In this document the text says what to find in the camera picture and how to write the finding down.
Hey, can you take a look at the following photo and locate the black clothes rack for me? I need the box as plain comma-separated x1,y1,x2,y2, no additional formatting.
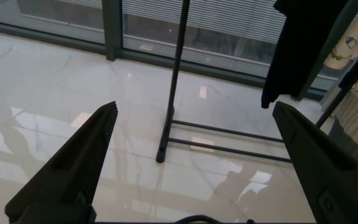
155,0,358,164

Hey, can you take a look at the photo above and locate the cream printed garment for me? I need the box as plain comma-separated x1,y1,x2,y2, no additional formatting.
323,0,358,71

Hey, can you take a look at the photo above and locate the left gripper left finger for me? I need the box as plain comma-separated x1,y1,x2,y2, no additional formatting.
4,101,119,224

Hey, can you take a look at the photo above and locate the black cable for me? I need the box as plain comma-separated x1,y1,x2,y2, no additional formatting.
172,214,256,224

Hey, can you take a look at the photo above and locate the window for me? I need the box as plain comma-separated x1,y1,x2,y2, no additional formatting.
0,0,358,102

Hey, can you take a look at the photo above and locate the black garment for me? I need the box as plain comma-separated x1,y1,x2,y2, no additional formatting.
260,0,351,110

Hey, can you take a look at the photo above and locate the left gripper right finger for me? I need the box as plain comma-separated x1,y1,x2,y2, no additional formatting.
272,101,358,224

